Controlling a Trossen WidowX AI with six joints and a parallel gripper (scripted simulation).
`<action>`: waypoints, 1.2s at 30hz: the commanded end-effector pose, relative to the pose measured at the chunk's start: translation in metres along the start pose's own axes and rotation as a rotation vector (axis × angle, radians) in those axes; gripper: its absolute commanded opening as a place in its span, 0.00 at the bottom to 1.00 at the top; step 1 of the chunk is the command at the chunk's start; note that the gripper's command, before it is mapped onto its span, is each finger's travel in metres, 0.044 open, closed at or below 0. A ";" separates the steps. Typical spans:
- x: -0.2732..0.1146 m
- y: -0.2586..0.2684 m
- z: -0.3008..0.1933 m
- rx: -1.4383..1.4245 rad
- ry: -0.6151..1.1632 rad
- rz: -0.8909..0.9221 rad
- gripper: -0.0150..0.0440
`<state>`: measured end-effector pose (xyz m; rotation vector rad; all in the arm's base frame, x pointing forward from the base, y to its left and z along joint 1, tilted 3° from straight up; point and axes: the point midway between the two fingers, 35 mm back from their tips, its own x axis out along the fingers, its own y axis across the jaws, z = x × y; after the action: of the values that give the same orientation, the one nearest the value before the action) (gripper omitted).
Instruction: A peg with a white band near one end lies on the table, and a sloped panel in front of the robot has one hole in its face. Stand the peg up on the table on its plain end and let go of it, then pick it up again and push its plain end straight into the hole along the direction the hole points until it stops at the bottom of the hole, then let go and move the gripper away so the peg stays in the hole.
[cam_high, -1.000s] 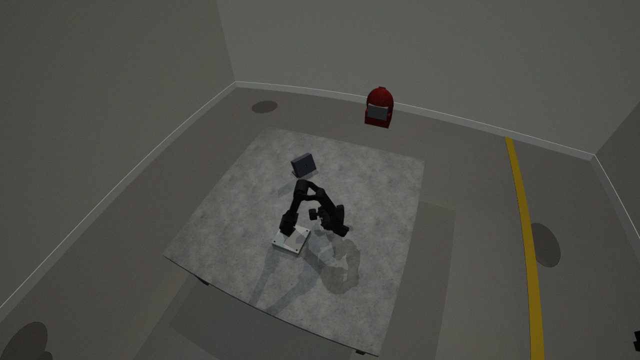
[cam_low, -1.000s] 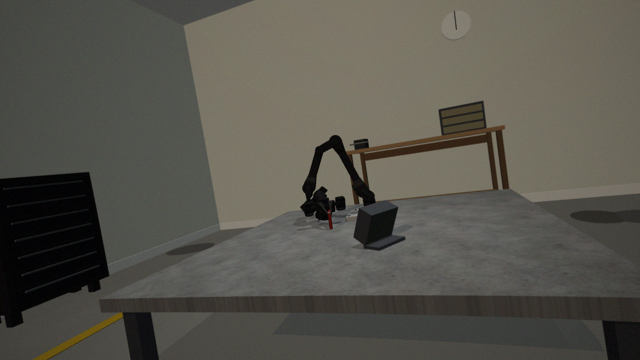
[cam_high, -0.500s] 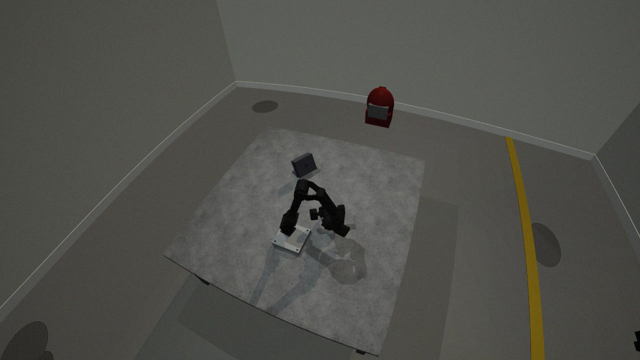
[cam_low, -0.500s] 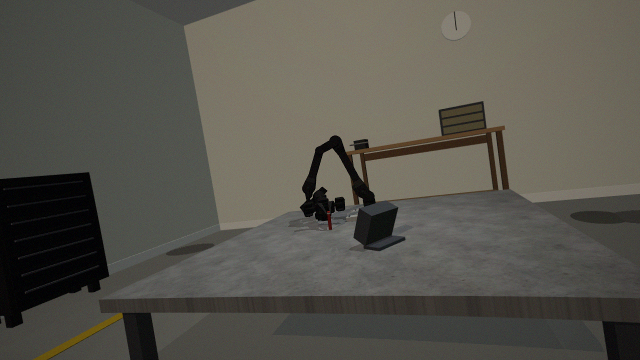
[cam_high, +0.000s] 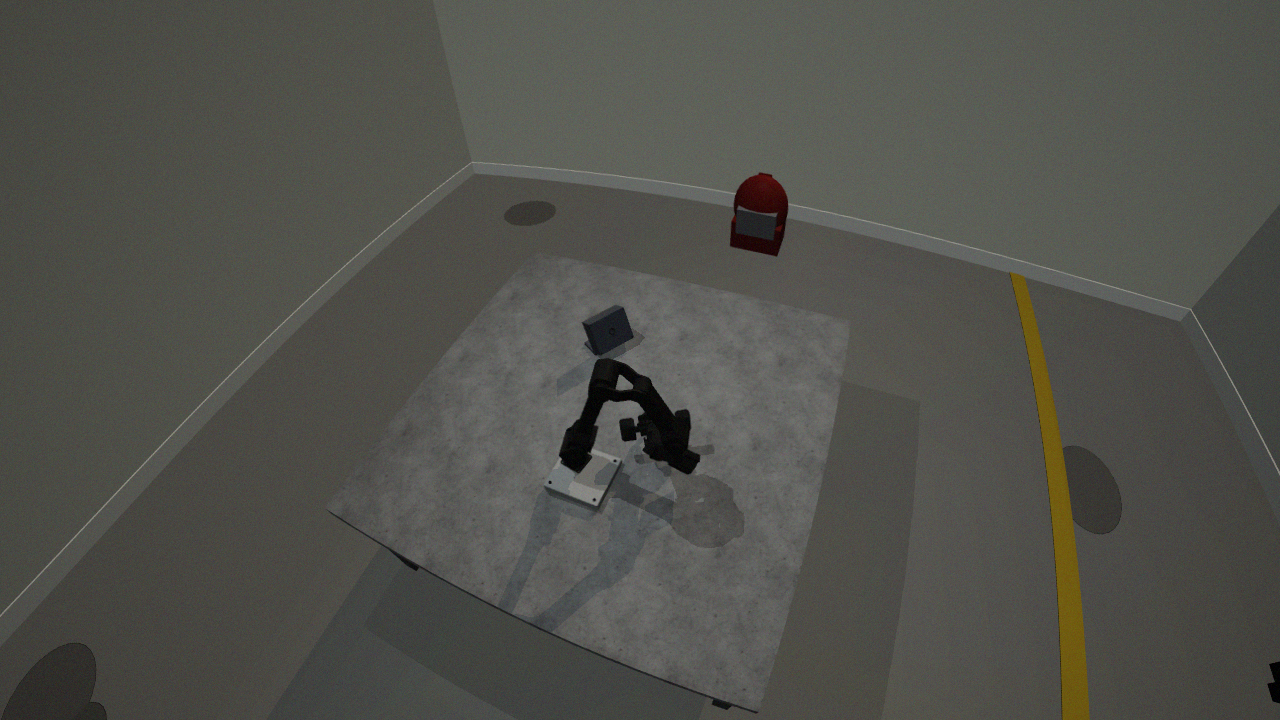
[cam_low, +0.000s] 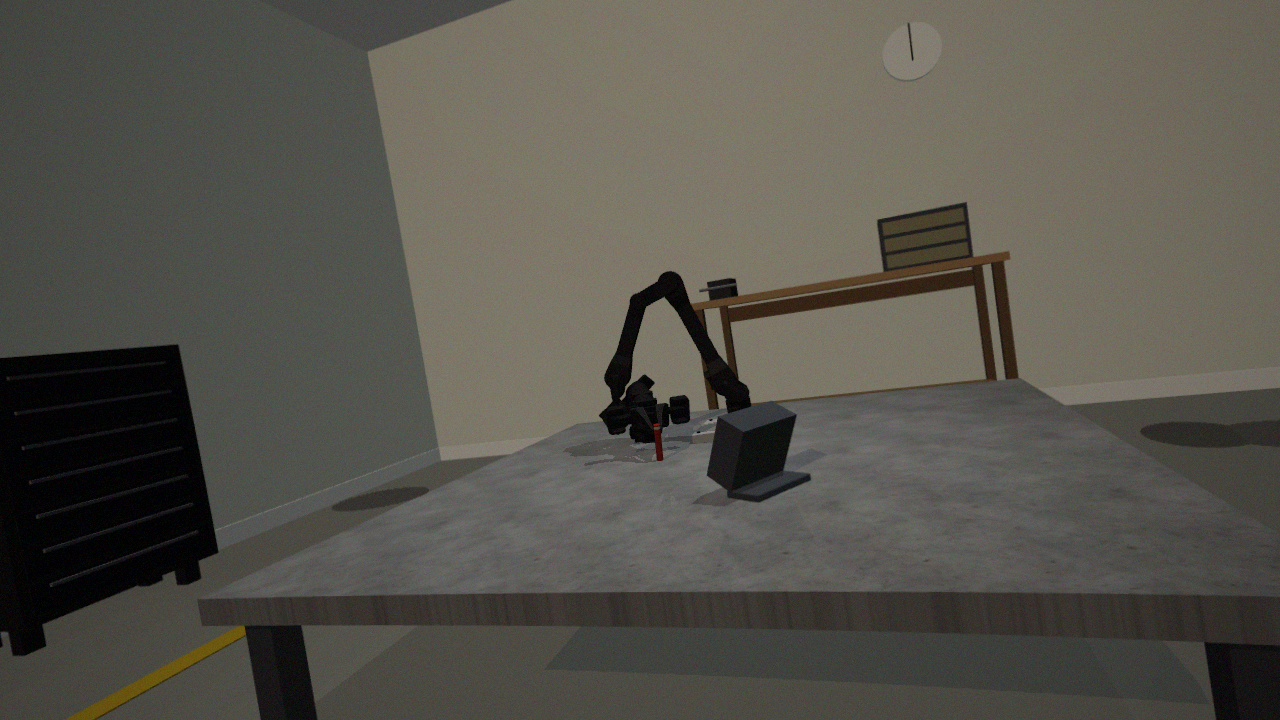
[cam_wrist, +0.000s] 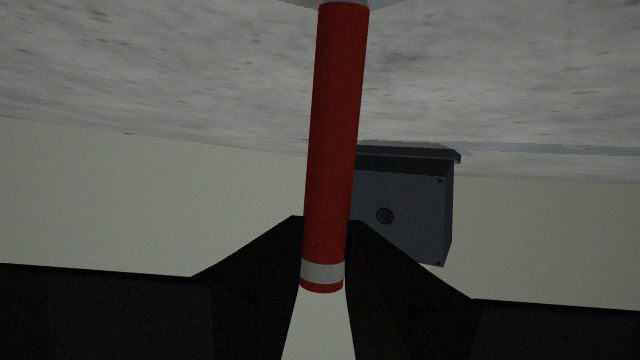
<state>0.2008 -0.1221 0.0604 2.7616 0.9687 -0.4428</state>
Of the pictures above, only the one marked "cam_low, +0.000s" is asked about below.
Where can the dark grey panel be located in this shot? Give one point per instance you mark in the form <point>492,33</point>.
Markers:
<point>749,451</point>

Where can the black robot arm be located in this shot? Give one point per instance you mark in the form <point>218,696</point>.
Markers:
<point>721,378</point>

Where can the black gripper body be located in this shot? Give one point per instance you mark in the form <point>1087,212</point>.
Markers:
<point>679,410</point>

